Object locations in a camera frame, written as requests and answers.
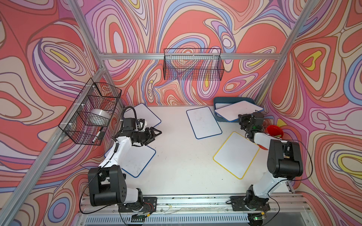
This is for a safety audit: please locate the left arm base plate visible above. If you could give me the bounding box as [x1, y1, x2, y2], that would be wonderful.
[118, 196, 157, 213]

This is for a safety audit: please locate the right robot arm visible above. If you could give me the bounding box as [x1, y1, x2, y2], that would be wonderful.
[238, 112, 304, 211]

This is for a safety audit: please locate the red plastic cup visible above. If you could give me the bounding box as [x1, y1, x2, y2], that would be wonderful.
[254, 125, 284, 150]

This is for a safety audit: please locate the teal plastic storage box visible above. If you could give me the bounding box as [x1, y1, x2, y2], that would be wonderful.
[213, 97, 255, 122]

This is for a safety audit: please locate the green circuit board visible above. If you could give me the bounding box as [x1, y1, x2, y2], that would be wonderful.
[131, 215, 148, 223]

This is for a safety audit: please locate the silver tape roll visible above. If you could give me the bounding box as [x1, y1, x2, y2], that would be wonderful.
[90, 109, 111, 121]

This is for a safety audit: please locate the blue whiteboard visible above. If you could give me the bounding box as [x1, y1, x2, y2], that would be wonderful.
[186, 106, 222, 139]
[100, 145, 156, 178]
[133, 104, 161, 128]
[215, 103, 232, 110]
[215, 101, 263, 122]

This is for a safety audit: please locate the yellow framed whiteboard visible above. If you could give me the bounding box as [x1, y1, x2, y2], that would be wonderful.
[213, 132, 260, 180]

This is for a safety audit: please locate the black wire basket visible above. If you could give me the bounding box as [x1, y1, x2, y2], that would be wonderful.
[163, 47, 224, 81]
[58, 78, 122, 146]

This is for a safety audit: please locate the marker in left basket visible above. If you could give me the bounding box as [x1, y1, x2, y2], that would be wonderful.
[92, 130, 101, 143]

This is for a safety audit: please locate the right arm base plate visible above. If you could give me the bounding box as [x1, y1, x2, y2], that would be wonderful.
[226, 196, 271, 212]

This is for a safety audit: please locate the left black wire basket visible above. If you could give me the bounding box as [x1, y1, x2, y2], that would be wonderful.
[58, 78, 122, 146]

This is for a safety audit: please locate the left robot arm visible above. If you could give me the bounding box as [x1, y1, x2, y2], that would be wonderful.
[87, 106, 162, 212]

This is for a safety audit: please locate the back black wire basket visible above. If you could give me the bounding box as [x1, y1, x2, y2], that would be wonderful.
[163, 47, 224, 81]

